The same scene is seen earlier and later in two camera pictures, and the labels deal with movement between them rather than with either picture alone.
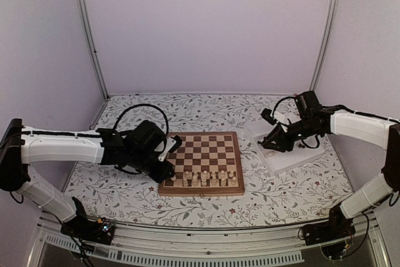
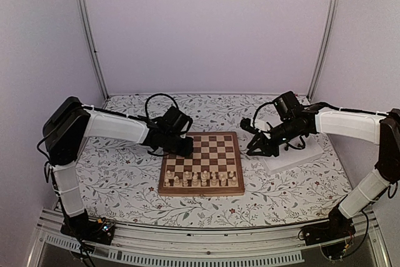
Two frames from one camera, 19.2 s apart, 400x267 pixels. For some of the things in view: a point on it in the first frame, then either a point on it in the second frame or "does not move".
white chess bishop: (214, 181) does not move
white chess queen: (195, 179) does not move
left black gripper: (163, 174) → (186, 151)
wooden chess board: (206, 164) does not move
